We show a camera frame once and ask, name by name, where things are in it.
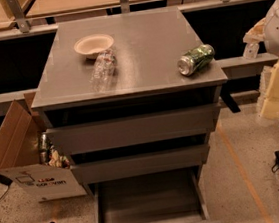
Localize grey bottom drawer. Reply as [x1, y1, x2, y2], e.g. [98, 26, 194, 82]
[92, 168, 221, 223]

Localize grey drawer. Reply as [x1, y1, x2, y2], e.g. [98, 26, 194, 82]
[71, 135, 209, 184]
[42, 85, 225, 158]
[92, 168, 221, 223]

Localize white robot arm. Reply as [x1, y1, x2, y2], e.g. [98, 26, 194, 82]
[243, 0, 279, 59]

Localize grey drawer cabinet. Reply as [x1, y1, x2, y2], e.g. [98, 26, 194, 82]
[22, 1, 245, 223]

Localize grey top drawer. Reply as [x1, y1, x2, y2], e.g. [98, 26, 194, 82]
[42, 85, 225, 158]

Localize grey middle drawer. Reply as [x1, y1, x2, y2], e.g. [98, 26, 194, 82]
[71, 135, 209, 184]

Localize clear plastic bottle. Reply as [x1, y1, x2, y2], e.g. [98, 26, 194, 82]
[91, 48, 117, 93]

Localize green soda can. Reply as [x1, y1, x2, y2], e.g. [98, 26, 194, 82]
[177, 44, 215, 76]

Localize white paper bowl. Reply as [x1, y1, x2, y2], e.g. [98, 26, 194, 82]
[74, 34, 114, 60]

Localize cans inside cardboard box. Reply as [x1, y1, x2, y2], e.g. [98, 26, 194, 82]
[38, 132, 69, 168]

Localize small clear dispenser bottle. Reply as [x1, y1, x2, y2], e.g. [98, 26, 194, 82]
[243, 43, 260, 60]

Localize cardboard box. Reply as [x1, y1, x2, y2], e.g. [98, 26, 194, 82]
[0, 92, 86, 201]

